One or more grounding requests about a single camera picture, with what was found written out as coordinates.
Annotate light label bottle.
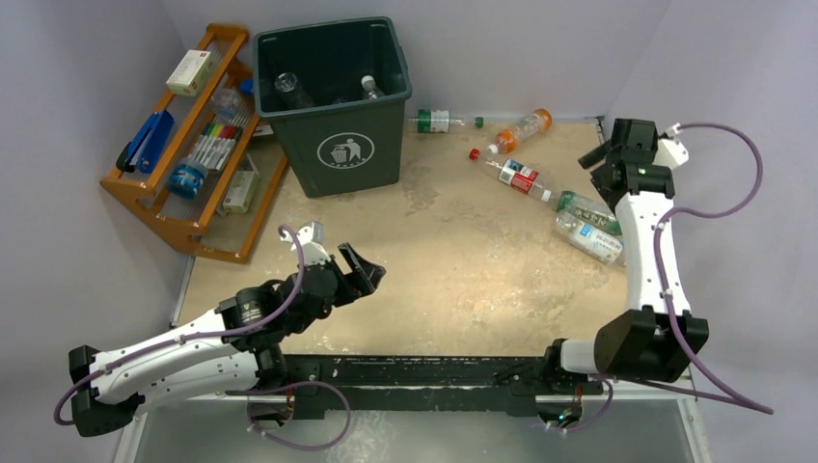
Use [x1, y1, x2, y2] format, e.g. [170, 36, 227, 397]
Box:
[555, 211, 626, 266]

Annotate crushed clear unlabelled bottle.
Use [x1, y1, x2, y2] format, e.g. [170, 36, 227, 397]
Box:
[274, 72, 314, 110]

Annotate dark green label bottle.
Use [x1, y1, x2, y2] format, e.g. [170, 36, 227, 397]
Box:
[361, 75, 385, 100]

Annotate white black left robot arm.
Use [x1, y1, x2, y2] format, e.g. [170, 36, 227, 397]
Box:
[52, 242, 387, 437]

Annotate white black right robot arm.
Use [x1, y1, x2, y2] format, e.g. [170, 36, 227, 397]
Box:
[541, 119, 709, 393]

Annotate dark green trash bin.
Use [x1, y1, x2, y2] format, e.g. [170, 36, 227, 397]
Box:
[252, 16, 412, 198]

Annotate orange drink bottle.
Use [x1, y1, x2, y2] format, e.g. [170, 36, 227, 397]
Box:
[468, 108, 553, 160]

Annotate red white label bottle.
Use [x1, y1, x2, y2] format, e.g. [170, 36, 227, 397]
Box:
[483, 156, 554, 203]

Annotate green white staples box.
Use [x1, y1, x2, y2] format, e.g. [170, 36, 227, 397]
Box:
[222, 170, 261, 214]

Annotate green white label bottle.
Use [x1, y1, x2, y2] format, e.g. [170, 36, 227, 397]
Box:
[406, 109, 484, 134]

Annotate orange wooden shelf rack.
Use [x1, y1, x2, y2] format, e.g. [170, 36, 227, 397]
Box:
[100, 23, 287, 264]

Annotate blue tape roll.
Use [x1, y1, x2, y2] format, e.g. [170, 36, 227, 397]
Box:
[167, 157, 208, 200]

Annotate coloured marker set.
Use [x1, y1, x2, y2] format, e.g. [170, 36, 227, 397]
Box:
[188, 123, 243, 172]

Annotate clear plastic cup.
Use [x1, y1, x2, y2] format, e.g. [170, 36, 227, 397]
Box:
[210, 88, 243, 121]

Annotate blue stapler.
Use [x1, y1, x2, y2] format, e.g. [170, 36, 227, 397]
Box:
[115, 110, 175, 174]

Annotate white red small box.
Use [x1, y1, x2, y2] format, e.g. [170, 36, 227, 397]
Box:
[166, 49, 213, 96]

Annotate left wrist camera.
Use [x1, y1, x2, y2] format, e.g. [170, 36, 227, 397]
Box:
[291, 221, 331, 267]

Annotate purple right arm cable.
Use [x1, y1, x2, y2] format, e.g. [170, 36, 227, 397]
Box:
[546, 123, 775, 436]

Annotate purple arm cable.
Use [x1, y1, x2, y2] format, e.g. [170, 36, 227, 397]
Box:
[546, 123, 775, 436]
[53, 223, 353, 451]

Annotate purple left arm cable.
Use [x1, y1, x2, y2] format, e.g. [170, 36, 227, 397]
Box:
[53, 223, 353, 451]

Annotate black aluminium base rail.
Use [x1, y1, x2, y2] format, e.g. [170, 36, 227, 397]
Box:
[130, 354, 697, 423]

